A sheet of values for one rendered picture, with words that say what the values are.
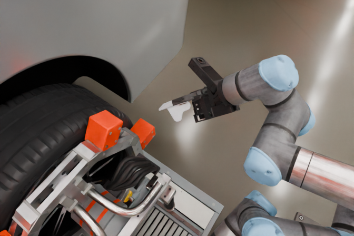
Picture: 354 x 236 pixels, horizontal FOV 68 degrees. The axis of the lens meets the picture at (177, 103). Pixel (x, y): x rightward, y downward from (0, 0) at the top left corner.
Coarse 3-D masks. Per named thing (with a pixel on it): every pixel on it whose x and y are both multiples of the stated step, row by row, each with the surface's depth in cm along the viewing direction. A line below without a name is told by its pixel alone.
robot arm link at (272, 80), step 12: (264, 60) 55; (276, 60) 52; (288, 60) 53; (240, 72) 59; (252, 72) 55; (264, 72) 53; (276, 72) 51; (288, 72) 52; (240, 84) 57; (252, 84) 55; (264, 84) 53; (276, 84) 52; (288, 84) 51; (252, 96) 57; (264, 96) 56; (276, 96) 55
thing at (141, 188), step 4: (144, 176) 166; (144, 180) 165; (148, 180) 167; (140, 184) 163; (144, 184) 164; (136, 188) 161; (140, 188) 162; (144, 188) 164; (140, 192) 163; (144, 192) 163; (148, 192) 161; (140, 196) 162; (144, 196) 160; (136, 200) 160; (140, 200) 160; (136, 204) 159
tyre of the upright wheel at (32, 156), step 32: (32, 96) 80; (64, 96) 86; (96, 96) 98; (0, 128) 72; (32, 128) 72; (64, 128) 74; (128, 128) 104; (0, 160) 67; (32, 160) 68; (0, 192) 64; (0, 224) 68
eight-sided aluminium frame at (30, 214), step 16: (80, 144) 75; (128, 144) 91; (64, 160) 73; (80, 160) 75; (96, 160) 76; (48, 176) 71; (80, 176) 73; (48, 192) 72; (64, 192) 70; (128, 192) 118; (32, 208) 66; (48, 208) 67; (16, 224) 67; (32, 224) 65
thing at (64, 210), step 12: (108, 156) 111; (120, 156) 113; (48, 168) 74; (96, 168) 104; (108, 168) 118; (84, 180) 102; (96, 180) 110; (60, 204) 94; (12, 216) 71; (48, 216) 91; (60, 216) 98; (48, 228) 104; (60, 228) 106; (72, 228) 108
